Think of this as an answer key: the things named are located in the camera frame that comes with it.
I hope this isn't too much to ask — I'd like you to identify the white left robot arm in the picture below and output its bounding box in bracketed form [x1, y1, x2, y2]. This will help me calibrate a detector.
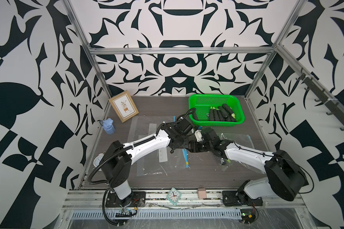
[98, 118, 196, 200]

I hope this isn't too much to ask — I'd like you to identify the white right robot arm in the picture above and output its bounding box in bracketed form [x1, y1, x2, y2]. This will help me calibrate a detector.
[187, 128, 308, 204]

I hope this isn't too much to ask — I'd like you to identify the near clear zip-top bag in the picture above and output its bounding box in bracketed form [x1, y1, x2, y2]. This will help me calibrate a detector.
[136, 147, 190, 177]

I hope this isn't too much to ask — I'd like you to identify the far clear zip-top bag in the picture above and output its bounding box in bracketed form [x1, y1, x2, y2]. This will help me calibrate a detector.
[127, 116, 174, 142]

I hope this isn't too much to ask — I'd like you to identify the green plastic basket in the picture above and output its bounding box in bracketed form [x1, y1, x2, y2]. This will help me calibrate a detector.
[188, 94, 245, 127]

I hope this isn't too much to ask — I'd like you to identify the small pink block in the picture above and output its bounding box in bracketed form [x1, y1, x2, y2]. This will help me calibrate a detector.
[197, 188, 207, 199]

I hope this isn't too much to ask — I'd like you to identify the gold framed plant picture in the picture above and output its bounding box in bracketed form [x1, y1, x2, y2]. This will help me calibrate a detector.
[109, 91, 139, 123]

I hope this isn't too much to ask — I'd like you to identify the mint square clock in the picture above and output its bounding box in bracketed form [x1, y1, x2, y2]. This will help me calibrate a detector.
[166, 188, 182, 206]

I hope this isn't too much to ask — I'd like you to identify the white twin-bell alarm clock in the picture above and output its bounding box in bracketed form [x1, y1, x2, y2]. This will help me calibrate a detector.
[93, 153, 104, 167]

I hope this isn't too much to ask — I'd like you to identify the small green circuit board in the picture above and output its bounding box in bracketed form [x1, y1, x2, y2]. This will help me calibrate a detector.
[119, 209, 137, 217]

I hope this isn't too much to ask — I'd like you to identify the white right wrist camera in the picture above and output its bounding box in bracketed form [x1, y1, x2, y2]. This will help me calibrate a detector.
[194, 129, 203, 142]

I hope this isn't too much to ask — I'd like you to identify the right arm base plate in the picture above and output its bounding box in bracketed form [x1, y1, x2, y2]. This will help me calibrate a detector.
[222, 191, 263, 207]

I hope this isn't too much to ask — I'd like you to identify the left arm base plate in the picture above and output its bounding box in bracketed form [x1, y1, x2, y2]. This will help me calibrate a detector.
[105, 191, 146, 208]

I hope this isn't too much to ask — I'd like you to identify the white perforated cable duct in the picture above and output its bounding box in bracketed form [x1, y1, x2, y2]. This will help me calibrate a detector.
[71, 209, 242, 220]

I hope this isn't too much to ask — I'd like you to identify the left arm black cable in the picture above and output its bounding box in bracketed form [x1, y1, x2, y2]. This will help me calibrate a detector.
[86, 108, 197, 227]

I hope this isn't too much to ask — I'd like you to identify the black wall hook rail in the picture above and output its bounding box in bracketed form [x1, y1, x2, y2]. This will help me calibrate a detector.
[296, 67, 344, 131]

